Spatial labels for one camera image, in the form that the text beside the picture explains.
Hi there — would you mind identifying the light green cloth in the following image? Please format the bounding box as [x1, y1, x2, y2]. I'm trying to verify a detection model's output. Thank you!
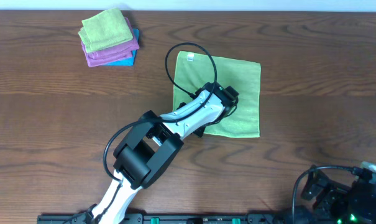
[172, 50, 262, 139]

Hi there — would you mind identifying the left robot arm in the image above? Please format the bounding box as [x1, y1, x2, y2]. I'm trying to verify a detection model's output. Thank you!
[85, 82, 239, 223]

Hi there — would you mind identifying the folded blue cloth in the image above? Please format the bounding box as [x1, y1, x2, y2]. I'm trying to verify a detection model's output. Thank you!
[104, 29, 139, 67]

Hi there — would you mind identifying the folded pink cloth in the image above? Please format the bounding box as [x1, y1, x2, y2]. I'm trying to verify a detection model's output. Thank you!
[81, 17, 137, 67]

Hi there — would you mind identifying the folded green cloth on stack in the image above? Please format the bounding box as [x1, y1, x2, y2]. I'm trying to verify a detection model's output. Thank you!
[78, 8, 133, 53]

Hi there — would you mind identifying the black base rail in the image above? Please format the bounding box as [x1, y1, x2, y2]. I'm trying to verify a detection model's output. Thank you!
[36, 212, 352, 224]

